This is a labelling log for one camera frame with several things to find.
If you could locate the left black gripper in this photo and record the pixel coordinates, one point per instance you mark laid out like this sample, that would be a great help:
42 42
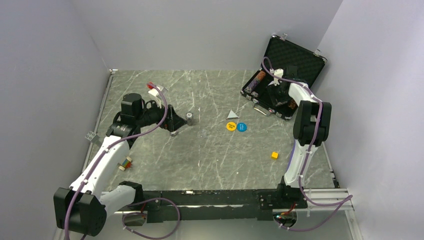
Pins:
173 121

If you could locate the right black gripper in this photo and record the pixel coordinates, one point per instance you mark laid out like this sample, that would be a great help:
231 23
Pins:
272 90

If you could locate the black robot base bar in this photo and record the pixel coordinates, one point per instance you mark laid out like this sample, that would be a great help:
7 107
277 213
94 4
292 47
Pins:
195 205

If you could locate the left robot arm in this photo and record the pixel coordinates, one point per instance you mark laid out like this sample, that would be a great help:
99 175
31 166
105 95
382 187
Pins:
82 207

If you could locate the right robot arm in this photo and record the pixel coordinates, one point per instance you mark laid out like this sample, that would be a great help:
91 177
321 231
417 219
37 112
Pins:
311 126

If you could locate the orange black chip row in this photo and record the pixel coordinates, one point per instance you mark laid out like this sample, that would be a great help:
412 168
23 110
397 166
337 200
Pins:
292 104

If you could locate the purple orange chip row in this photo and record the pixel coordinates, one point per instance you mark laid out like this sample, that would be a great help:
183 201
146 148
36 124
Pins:
250 89

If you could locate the black aluminium poker case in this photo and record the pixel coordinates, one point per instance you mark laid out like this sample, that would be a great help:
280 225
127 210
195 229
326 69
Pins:
298 63

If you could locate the blue round button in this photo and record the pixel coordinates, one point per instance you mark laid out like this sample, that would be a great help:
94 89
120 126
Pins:
241 127

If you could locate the white triangle dealer piece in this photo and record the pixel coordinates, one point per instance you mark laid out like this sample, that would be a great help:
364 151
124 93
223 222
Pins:
232 115

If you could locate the yellow round button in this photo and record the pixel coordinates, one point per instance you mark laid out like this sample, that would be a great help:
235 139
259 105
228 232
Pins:
231 126

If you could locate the yellow cube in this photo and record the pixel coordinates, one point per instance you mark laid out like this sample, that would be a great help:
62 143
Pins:
274 155

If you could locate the colourful wooden toy block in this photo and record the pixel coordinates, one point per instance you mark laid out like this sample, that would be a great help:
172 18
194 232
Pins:
126 164

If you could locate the grey lego brick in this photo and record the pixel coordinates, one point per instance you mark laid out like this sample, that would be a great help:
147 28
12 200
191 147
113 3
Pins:
92 137

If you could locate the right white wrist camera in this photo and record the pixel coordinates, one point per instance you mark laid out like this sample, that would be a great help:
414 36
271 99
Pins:
277 76

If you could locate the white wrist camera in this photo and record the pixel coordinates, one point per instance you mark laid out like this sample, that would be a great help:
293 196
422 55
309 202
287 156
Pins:
277 76
158 94

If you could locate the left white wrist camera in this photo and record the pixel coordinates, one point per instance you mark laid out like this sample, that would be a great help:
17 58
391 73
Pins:
158 94

